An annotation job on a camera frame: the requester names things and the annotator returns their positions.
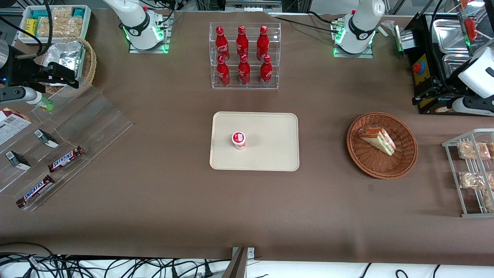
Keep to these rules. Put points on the Snickers chocolate bar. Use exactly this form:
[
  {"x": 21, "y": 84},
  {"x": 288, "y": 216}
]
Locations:
[
  {"x": 65, "y": 159},
  {"x": 35, "y": 191}
]

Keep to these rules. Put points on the clear bag of crackers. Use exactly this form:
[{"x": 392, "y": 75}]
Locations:
[
  {"x": 61, "y": 12},
  {"x": 69, "y": 27},
  {"x": 46, "y": 27}
]

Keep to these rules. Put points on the silver foil bag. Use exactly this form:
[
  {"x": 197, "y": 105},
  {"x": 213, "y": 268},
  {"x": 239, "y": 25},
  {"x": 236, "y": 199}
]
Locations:
[{"x": 65, "y": 54}]

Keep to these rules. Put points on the aluminium frame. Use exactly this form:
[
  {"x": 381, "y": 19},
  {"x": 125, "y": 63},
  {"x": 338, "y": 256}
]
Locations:
[{"x": 251, "y": 5}]

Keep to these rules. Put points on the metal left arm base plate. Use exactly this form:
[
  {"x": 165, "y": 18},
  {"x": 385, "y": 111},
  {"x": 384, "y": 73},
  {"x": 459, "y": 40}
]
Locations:
[{"x": 353, "y": 55}]

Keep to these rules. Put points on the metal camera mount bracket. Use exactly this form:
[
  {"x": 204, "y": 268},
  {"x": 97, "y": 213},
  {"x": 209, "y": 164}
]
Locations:
[{"x": 240, "y": 266}]

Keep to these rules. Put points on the orange white carton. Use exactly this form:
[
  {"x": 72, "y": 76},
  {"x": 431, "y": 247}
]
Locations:
[{"x": 11, "y": 125}]

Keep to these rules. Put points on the clear bagged snack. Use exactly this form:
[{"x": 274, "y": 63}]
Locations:
[
  {"x": 472, "y": 180},
  {"x": 474, "y": 150},
  {"x": 489, "y": 201}
]

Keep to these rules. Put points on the clear plastic wrapper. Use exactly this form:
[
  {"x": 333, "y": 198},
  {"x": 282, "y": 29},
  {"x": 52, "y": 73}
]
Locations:
[{"x": 389, "y": 25}]

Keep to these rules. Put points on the green white drink bottle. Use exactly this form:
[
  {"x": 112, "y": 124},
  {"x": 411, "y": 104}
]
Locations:
[{"x": 46, "y": 104}]

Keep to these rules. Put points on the teal snack box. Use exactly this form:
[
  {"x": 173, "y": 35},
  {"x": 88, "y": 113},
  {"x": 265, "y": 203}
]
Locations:
[
  {"x": 40, "y": 14},
  {"x": 79, "y": 12}
]

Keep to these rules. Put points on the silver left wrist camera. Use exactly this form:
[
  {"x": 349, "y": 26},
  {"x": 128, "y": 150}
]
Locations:
[{"x": 476, "y": 106}]

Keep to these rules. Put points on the clear acrylic stepped display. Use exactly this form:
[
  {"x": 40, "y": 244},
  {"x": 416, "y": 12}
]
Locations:
[{"x": 96, "y": 119}]

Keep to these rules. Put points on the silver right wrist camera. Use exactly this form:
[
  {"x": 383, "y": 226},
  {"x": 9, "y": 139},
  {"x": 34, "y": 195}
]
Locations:
[{"x": 19, "y": 95}]

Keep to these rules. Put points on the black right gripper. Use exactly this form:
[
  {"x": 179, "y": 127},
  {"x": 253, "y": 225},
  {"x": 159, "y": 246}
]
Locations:
[{"x": 24, "y": 70}]

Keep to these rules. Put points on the yellow snack box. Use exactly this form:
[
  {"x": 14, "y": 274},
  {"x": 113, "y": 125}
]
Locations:
[{"x": 31, "y": 27}]

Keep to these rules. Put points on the beige plastic tray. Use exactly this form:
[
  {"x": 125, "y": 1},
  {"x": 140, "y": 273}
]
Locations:
[{"x": 270, "y": 150}]

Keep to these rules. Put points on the red cola bottle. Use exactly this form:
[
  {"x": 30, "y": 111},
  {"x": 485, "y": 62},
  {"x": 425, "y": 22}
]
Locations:
[
  {"x": 266, "y": 72},
  {"x": 242, "y": 41},
  {"x": 220, "y": 43},
  {"x": 223, "y": 72},
  {"x": 263, "y": 42},
  {"x": 244, "y": 71}
]

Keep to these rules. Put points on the clear acrylic bottle rack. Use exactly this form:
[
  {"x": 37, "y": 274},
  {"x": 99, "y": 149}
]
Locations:
[{"x": 276, "y": 83}]

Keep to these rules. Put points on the brown wicker basket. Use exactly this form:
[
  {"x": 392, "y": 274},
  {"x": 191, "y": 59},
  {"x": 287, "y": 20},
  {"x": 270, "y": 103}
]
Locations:
[{"x": 401, "y": 162}]

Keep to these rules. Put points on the triangle sandwich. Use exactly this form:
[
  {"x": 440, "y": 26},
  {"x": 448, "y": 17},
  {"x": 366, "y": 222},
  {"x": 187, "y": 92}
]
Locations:
[{"x": 378, "y": 139}]

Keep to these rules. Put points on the small black box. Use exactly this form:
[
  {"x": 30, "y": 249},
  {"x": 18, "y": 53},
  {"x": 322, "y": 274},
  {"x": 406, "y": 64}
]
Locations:
[
  {"x": 17, "y": 160},
  {"x": 46, "y": 138}
]

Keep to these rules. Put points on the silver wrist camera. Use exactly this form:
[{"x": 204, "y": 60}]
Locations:
[
  {"x": 476, "y": 106},
  {"x": 19, "y": 95}
]

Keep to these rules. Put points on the white plastic bin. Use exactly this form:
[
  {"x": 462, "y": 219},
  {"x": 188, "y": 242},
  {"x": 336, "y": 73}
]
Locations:
[{"x": 87, "y": 23}]

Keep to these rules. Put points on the black food warmer machine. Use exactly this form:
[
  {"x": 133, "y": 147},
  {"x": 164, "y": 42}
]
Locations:
[{"x": 422, "y": 50}]

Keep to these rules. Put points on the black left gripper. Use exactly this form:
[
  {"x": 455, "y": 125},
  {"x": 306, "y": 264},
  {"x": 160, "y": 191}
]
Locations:
[{"x": 441, "y": 91}]

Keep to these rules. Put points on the light wicker basket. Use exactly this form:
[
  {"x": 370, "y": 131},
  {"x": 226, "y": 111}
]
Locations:
[{"x": 89, "y": 65}]

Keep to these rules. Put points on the steel tray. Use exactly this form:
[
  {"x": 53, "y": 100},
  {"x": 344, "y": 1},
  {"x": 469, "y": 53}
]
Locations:
[
  {"x": 453, "y": 65},
  {"x": 449, "y": 36}
]

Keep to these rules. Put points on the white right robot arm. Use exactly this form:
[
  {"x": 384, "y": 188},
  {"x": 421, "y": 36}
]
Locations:
[{"x": 135, "y": 19}]

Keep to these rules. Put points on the red white yogurt cup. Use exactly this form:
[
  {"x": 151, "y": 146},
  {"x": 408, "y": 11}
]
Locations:
[{"x": 239, "y": 139}]

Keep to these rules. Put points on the red sausage on stick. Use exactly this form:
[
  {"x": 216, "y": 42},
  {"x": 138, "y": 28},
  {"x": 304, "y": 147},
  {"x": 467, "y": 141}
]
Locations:
[{"x": 471, "y": 29}]

